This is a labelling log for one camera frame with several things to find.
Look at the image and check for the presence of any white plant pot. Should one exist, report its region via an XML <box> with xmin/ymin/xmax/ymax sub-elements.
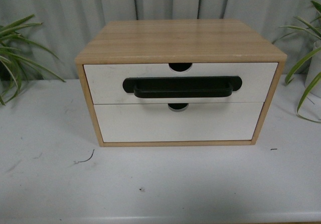
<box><xmin>304</xmin><ymin>51</ymin><xmax>320</xmax><ymax>97</ymax></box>

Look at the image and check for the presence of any green plant on left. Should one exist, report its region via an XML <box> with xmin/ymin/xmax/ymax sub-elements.
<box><xmin>1</xmin><ymin>14</ymin><xmax>65</xmax><ymax>106</ymax></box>

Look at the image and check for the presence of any green plant on right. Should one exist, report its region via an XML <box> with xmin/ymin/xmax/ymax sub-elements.
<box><xmin>275</xmin><ymin>0</ymin><xmax>320</xmax><ymax>124</ymax></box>

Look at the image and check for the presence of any wooden drawer cabinet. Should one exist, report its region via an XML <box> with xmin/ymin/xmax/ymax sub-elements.
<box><xmin>75</xmin><ymin>19</ymin><xmax>286</xmax><ymax>147</ymax></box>

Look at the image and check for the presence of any white drawer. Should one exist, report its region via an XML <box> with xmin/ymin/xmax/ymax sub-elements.
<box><xmin>94</xmin><ymin>102</ymin><xmax>263</xmax><ymax>142</ymax></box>
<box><xmin>84</xmin><ymin>62</ymin><xmax>277</xmax><ymax>104</ymax></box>

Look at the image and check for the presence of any green plant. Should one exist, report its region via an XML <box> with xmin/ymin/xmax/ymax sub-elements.
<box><xmin>1</xmin><ymin>14</ymin><xmax>65</xmax><ymax>106</ymax></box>
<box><xmin>275</xmin><ymin>0</ymin><xmax>320</xmax><ymax>124</ymax></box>

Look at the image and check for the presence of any black drawer handle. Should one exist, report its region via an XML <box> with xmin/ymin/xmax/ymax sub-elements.
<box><xmin>122</xmin><ymin>76</ymin><xmax>243</xmax><ymax>98</ymax></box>

